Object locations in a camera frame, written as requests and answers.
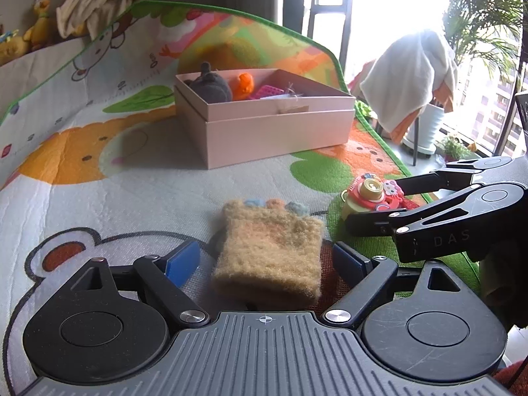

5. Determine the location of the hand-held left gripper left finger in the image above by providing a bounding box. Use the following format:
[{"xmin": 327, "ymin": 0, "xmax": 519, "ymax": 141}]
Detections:
[{"xmin": 75, "ymin": 239, "xmax": 212, "ymax": 329}]

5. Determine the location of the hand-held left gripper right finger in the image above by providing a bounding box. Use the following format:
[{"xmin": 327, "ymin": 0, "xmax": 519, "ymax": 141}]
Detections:
[{"xmin": 323, "ymin": 242, "xmax": 459, "ymax": 331}]

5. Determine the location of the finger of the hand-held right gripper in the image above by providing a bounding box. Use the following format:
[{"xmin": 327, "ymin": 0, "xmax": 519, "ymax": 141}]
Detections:
[
  {"xmin": 395, "ymin": 155, "xmax": 528, "ymax": 196},
  {"xmin": 344, "ymin": 183, "xmax": 528, "ymax": 263}
]

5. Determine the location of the pink and cream toy camera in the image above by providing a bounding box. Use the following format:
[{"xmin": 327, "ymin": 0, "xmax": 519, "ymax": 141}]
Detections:
[{"xmin": 340, "ymin": 174, "xmax": 407, "ymax": 224}]

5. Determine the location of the tan fuzzy pouch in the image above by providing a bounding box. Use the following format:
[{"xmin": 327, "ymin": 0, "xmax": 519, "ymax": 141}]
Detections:
[{"xmin": 212, "ymin": 198, "xmax": 327, "ymax": 309}]

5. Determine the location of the pink cardboard box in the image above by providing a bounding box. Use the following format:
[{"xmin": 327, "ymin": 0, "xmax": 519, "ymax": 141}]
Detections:
[{"xmin": 174, "ymin": 68, "xmax": 356, "ymax": 170}]

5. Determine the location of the black plush toy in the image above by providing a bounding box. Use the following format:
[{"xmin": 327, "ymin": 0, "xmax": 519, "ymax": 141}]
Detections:
[{"xmin": 183, "ymin": 61, "xmax": 234, "ymax": 102}]

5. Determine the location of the small orange plastic shell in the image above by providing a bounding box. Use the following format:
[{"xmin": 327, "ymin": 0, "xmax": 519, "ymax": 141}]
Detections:
[{"xmin": 232, "ymin": 73, "xmax": 255, "ymax": 101}]

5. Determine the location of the pink toy strainer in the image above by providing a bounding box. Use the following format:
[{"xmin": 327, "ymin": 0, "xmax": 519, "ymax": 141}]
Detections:
[{"xmin": 248, "ymin": 84, "xmax": 286, "ymax": 101}]

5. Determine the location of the small potted plant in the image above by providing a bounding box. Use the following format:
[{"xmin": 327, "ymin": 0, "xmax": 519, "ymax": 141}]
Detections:
[{"xmin": 436, "ymin": 133, "xmax": 477, "ymax": 163}]

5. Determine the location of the white plant pot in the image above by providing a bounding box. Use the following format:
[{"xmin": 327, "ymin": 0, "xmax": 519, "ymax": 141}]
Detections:
[{"xmin": 402, "ymin": 102, "xmax": 447, "ymax": 155}]

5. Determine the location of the orange cloth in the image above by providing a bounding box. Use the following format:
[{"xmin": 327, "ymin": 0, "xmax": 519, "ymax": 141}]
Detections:
[{"xmin": 389, "ymin": 82, "xmax": 455, "ymax": 144}]

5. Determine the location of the green palm plant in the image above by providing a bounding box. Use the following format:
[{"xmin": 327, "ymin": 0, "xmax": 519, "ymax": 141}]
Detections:
[{"xmin": 443, "ymin": 0, "xmax": 528, "ymax": 89}]

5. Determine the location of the cartoon print play mat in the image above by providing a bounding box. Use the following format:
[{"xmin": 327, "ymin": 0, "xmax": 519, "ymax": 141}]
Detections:
[{"xmin": 0, "ymin": 0, "xmax": 496, "ymax": 385}]

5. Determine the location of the white towel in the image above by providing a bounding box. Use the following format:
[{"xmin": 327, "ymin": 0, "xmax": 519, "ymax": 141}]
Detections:
[{"xmin": 359, "ymin": 29, "xmax": 459, "ymax": 133}]

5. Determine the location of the beige crumpled cloth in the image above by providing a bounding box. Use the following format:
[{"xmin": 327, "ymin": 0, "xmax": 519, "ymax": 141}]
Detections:
[{"xmin": 55, "ymin": 0, "xmax": 160, "ymax": 41}]

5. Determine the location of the yellow plush toy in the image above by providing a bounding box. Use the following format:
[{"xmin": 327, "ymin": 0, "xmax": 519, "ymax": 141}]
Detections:
[{"xmin": 0, "ymin": 29, "xmax": 32, "ymax": 67}]

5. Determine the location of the yellow duck plush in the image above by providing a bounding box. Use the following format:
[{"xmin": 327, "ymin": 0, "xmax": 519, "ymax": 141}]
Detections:
[{"xmin": 22, "ymin": 0, "xmax": 57, "ymax": 52}]

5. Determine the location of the dark window frame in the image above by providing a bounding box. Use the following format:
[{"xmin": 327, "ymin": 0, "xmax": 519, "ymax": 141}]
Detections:
[{"xmin": 304, "ymin": 0, "xmax": 354, "ymax": 86}]

